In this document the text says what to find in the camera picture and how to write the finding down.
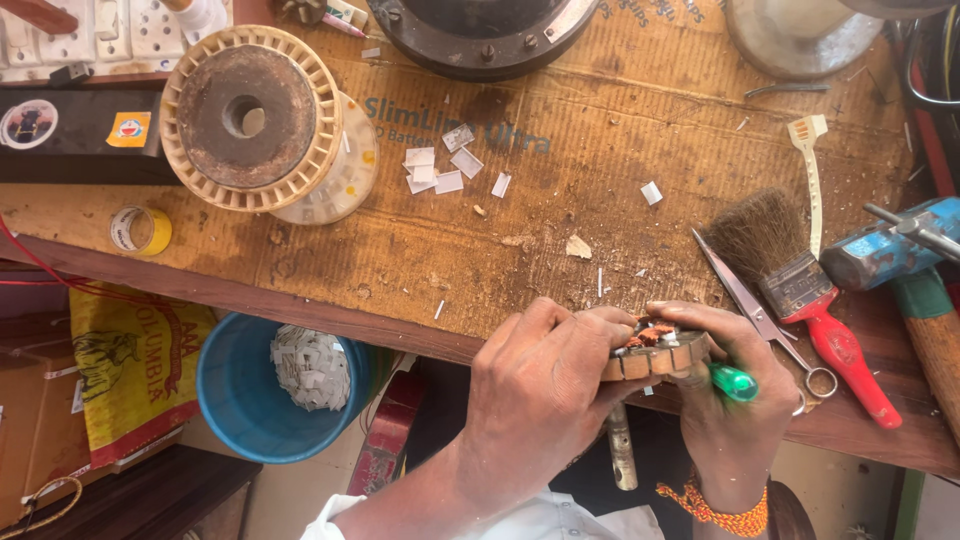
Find person's right hand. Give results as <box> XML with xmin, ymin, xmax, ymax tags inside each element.
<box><xmin>646</xmin><ymin>300</ymin><xmax>801</xmax><ymax>493</ymax></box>

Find person's left hand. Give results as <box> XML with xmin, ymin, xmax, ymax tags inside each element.
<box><xmin>457</xmin><ymin>297</ymin><xmax>662</xmax><ymax>490</ymax></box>

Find green handled screwdriver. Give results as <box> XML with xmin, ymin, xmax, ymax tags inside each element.
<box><xmin>708</xmin><ymin>362</ymin><xmax>760</xmax><ymax>403</ymax></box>

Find round motor stator copper windings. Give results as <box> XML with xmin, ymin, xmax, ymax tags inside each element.
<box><xmin>600</xmin><ymin>315</ymin><xmax>714</xmax><ymax>384</ymax></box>

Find orange braided wrist thread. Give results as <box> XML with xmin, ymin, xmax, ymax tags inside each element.
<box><xmin>656</xmin><ymin>478</ymin><xmax>771</xmax><ymax>538</ymax></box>

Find metal shaft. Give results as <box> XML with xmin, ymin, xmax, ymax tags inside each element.
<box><xmin>606</xmin><ymin>403</ymin><xmax>639</xmax><ymax>492</ymax></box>

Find steel scissors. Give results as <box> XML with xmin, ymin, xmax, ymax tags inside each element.
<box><xmin>690</xmin><ymin>228</ymin><xmax>840</xmax><ymax>417</ymax></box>

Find white shirt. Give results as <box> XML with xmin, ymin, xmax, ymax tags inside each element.
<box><xmin>300</xmin><ymin>489</ymin><xmax>666</xmax><ymax>540</ymax></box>

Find red metal object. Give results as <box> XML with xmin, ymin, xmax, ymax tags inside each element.
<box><xmin>345</xmin><ymin>370</ymin><xmax>426</xmax><ymax>498</ymax></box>

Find blue headed wooden hammer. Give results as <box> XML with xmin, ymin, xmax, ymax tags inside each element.
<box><xmin>819</xmin><ymin>196</ymin><xmax>960</xmax><ymax>448</ymax></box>

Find heap of cut paper strips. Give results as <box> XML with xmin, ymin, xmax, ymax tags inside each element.
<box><xmin>270</xmin><ymin>324</ymin><xmax>352</xmax><ymax>412</ymax></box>

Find scattered white paper pieces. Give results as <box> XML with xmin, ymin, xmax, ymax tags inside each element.
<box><xmin>360</xmin><ymin>45</ymin><xmax>666</xmax><ymax>207</ymax></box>

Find white plastic strip tool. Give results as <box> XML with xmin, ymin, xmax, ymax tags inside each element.
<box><xmin>786</xmin><ymin>114</ymin><xmax>829</xmax><ymax>260</ymax></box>

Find steel bar tool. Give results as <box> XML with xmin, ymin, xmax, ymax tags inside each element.
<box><xmin>862</xmin><ymin>202</ymin><xmax>960</xmax><ymax>264</ymax></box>

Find blue plastic bucket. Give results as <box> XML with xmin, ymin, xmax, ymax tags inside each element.
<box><xmin>196</xmin><ymin>312</ymin><xmax>397</xmax><ymax>465</ymax></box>

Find thin metal pin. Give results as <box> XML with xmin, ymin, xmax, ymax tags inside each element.
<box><xmin>744</xmin><ymin>81</ymin><xmax>832</xmax><ymax>99</ymax></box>

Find black round motor housing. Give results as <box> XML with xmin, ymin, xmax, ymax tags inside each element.
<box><xmin>366</xmin><ymin>0</ymin><xmax>601</xmax><ymax>83</ymax></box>

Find dark wooden stool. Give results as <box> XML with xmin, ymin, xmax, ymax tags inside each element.
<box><xmin>22</xmin><ymin>444</ymin><xmax>264</xmax><ymax>540</ymax></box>

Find round metal bowl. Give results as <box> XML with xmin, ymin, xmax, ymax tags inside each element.
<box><xmin>723</xmin><ymin>0</ymin><xmax>957</xmax><ymax>82</ymax></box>

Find yellow printed sack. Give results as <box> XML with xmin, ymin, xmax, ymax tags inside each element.
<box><xmin>69</xmin><ymin>283</ymin><xmax>219</xmax><ymax>471</ymax></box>

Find pink pen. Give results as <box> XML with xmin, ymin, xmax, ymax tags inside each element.
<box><xmin>321</xmin><ymin>10</ymin><xmax>370</xmax><ymax>40</ymax></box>

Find yellow tape roll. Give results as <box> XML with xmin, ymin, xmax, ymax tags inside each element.
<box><xmin>109</xmin><ymin>205</ymin><xmax>174</xmax><ymax>258</ymax></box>

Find small white box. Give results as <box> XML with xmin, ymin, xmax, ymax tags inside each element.
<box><xmin>324</xmin><ymin>0</ymin><xmax>370</xmax><ymax>28</ymax></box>

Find brown cardboard box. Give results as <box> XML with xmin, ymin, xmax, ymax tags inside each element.
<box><xmin>0</xmin><ymin>311</ymin><xmax>99</xmax><ymax>530</ymax></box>

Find white bottle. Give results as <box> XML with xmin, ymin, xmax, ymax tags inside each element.
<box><xmin>178</xmin><ymin>0</ymin><xmax>228</xmax><ymax>33</ymax></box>

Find black box with stickers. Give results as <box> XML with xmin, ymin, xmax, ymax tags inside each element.
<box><xmin>0</xmin><ymin>88</ymin><xmax>181</xmax><ymax>186</ymax></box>

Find black plug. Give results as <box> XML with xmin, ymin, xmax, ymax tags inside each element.
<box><xmin>48</xmin><ymin>62</ymin><xmax>93</xmax><ymax>88</ymax></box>

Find red handled paint brush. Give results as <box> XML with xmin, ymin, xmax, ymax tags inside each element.
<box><xmin>705</xmin><ymin>187</ymin><xmax>903</xmax><ymax>430</ymax></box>

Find cream plastic wire spool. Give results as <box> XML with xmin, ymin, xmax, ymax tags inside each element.
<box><xmin>159</xmin><ymin>24</ymin><xmax>381</xmax><ymax>226</ymax></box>

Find bundle of cables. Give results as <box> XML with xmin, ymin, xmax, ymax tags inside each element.
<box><xmin>896</xmin><ymin>0</ymin><xmax>960</xmax><ymax>196</ymax></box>

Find red wire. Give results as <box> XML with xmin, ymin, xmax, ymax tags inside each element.
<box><xmin>0</xmin><ymin>216</ymin><xmax>159</xmax><ymax>305</ymax></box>

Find tan rope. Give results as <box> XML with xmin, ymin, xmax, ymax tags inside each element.
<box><xmin>0</xmin><ymin>475</ymin><xmax>84</xmax><ymax>540</ymax></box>

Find white switch board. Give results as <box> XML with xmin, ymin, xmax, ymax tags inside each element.
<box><xmin>0</xmin><ymin>0</ymin><xmax>234</xmax><ymax>84</ymax></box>

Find reddish brown handle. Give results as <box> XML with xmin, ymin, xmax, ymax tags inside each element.
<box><xmin>0</xmin><ymin>0</ymin><xmax>81</xmax><ymax>36</ymax></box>

